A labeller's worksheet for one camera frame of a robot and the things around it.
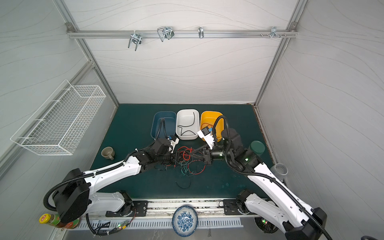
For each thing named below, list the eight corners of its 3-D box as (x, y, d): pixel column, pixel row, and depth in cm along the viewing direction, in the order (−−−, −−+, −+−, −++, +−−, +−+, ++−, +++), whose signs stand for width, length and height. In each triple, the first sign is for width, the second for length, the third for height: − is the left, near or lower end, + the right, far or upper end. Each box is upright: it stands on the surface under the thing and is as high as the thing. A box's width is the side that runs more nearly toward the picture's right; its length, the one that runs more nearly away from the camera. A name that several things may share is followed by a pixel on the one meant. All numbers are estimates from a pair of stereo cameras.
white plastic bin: (174, 140, 102) (173, 134, 96) (177, 115, 116) (176, 109, 111) (199, 140, 102) (200, 134, 96) (199, 115, 116) (199, 109, 111)
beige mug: (102, 159, 92) (98, 156, 88) (106, 149, 96) (103, 146, 93) (113, 159, 92) (110, 156, 88) (117, 149, 96) (114, 146, 93)
